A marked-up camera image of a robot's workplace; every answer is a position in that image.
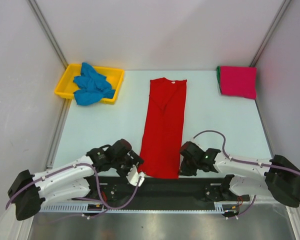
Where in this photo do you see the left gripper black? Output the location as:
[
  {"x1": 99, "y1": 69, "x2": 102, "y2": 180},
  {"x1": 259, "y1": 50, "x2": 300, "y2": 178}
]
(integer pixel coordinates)
[{"x1": 112, "y1": 150, "x2": 144, "y2": 181}]

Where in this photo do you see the red t shirt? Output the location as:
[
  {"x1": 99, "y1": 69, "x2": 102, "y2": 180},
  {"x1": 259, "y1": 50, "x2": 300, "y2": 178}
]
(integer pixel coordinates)
[{"x1": 138, "y1": 77, "x2": 187, "y2": 179}]

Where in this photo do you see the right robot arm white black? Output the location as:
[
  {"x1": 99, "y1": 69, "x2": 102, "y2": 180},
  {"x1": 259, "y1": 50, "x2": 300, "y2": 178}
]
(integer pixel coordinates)
[{"x1": 179, "y1": 141, "x2": 300, "y2": 208}]

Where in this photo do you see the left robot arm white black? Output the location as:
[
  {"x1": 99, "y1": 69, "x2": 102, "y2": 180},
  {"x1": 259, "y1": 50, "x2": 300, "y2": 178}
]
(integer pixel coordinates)
[{"x1": 6, "y1": 138, "x2": 145, "y2": 221}]

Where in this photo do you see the blue t shirt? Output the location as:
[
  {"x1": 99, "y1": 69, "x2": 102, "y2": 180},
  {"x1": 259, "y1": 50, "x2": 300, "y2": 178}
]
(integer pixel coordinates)
[{"x1": 73, "y1": 62, "x2": 115, "y2": 106}]

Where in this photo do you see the yellow plastic tray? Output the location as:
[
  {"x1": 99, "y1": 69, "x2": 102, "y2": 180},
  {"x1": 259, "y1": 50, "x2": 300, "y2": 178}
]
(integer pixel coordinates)
[{"x1": 54, "y1": 63, "x2": 125, "y2": 105}]

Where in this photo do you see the folded magenta t shirt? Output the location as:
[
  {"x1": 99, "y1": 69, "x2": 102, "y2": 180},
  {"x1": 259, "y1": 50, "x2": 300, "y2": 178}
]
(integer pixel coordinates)
[{"x1": 216, "y1": 66, "x2": 257, "y2": 100}]

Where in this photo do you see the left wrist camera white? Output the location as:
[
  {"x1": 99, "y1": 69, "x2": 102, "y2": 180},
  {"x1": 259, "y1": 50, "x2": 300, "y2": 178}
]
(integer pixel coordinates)
[{"x1": 126, "y1": 165, "x2": 146, "y2": 187}]

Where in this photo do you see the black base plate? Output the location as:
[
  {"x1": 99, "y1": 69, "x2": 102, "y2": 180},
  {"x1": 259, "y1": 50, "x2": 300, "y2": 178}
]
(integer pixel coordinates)
[{"x1": 85, "y1": 176, "x2": 250, "y2": 210}]

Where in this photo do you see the grey slotted cable duct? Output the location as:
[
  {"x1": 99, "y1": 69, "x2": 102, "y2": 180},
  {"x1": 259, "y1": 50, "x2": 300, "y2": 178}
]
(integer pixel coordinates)
[{"x1": 39, "y1": 202, "x2": 234, "y2": 214}]

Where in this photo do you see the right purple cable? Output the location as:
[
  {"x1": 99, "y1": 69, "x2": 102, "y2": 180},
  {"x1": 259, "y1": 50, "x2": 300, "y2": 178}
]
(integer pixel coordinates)
[{"x1": 192, "y1": 129, "x2": 300, "y2": 221}]

